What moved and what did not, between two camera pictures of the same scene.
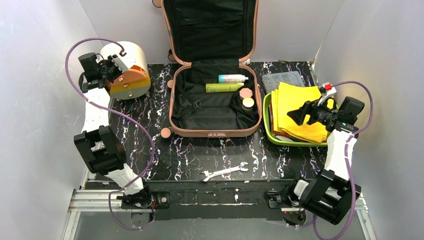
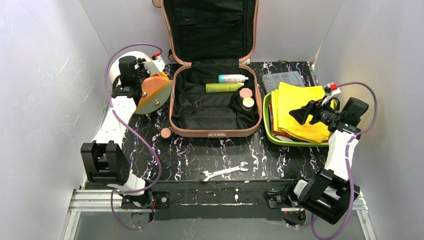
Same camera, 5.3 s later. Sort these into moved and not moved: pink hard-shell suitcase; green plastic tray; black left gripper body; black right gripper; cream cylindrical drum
Moved: black left gripper body; cream cylindrical drum
Not moved: black right gripper; pink hard-shell suitcase; green plastic tray
